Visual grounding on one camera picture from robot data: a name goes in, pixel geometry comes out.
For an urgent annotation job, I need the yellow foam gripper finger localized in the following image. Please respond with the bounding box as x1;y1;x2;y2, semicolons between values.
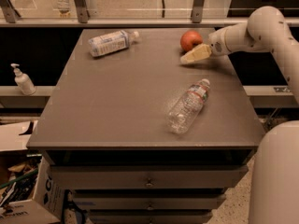
180;44;212;64

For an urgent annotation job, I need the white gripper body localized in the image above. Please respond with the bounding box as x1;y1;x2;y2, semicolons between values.
208;26;232;56

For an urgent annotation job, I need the red apple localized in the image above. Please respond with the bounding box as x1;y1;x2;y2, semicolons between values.
180;30;203;51

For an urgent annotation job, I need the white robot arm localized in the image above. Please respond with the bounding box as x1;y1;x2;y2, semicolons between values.
180;6;299;224

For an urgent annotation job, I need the clear crushed water bottle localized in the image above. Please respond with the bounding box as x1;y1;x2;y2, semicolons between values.
167;78;210;134

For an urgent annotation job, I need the labelled white plastic bottle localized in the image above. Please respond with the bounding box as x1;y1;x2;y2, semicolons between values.
88;30;139;58

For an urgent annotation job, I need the grey drawer cabinet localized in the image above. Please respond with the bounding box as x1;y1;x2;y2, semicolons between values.
28;29;263;224

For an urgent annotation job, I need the white pump dispenser bottle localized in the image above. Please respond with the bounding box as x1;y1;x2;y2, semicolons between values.
10;63;36;95

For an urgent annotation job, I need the cardboard box with clutter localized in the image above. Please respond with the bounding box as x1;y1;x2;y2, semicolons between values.
0;121;64;224

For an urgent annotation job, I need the metal railing frame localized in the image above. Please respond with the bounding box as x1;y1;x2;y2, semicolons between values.
0;0;253;28

